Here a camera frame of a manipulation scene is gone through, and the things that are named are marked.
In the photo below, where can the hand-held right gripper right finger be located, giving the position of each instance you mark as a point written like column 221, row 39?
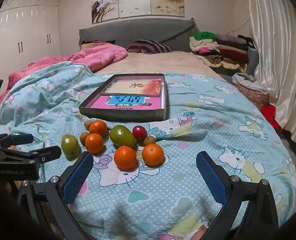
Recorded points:
column 210, row 175

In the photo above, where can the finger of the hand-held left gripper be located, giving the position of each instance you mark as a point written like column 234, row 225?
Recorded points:
column 46, row 153
column 22, row 138

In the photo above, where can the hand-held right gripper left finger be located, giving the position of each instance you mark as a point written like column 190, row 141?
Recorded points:
column 78, row 177

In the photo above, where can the green jujube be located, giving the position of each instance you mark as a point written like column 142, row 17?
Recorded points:
column 69, row 146
column 122, row 136

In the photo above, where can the orange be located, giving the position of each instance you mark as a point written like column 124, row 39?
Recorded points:
column 98, row 128
column 125, row 157
column 94, row 143
column 153, row 154

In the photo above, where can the brown longan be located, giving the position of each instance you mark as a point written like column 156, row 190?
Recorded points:
column 83, row 138
column 149, row 140
column 88, row 124

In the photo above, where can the red cherry tomato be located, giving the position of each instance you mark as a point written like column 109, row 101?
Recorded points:
column 139, row 132

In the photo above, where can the grey shallow cardboard box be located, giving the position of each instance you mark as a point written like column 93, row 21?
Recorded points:
column 123, row 115

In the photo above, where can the light blue cat-print blanket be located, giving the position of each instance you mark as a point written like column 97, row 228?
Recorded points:
column 187, row 135

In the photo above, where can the pink book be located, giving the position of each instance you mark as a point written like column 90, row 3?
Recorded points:
column 98, row 102

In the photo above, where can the red cloth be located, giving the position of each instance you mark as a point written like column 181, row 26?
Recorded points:
column 271, row 115

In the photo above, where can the pink floral cloth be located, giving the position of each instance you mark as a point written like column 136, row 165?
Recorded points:
column 255, row 96

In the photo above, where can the orange cover book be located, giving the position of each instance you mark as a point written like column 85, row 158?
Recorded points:
column 120, row 87

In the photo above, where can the white crumpled garment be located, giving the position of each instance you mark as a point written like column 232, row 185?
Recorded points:
column 247, row 80

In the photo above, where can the white wardrobe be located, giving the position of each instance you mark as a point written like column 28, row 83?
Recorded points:
column 25, row 30

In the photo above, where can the pink quilt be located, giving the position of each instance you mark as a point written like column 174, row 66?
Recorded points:
column 100, row 55

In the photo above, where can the orange patterned pillow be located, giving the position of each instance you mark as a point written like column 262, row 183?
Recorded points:
column 95, row 44

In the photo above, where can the beige bed sheet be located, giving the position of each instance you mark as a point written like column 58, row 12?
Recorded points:
column 162, row 62

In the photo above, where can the pile of folded clothes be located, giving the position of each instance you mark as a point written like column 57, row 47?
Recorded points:
column 225, row 52

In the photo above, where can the grey blue cushion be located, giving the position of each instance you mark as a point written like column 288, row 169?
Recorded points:
column 252, row 58

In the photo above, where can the purple striped pillow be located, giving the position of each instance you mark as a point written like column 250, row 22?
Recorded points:
column 150, row 46

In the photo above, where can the cream satin curtain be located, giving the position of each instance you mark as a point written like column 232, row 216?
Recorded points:
column 275, row 42

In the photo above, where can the grey headboard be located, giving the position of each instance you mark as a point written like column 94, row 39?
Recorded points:
column 138, row 28

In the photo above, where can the floral wall painting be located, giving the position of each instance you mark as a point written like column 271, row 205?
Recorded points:
column 138, row 0

